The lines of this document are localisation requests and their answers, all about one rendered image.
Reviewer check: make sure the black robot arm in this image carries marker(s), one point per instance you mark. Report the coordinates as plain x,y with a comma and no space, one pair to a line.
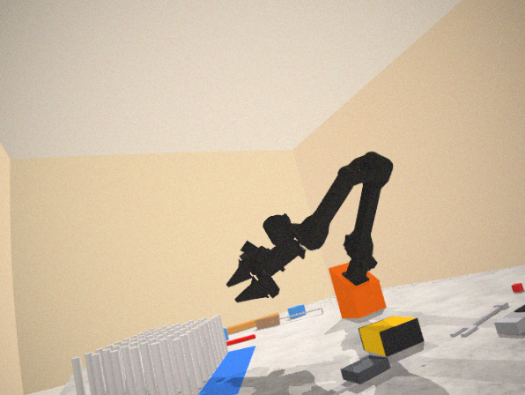
371,169

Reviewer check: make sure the blue flat strip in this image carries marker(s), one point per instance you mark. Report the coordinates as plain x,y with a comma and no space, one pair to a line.
227,378

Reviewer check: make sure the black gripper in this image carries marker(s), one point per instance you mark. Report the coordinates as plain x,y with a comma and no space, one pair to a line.
265,284

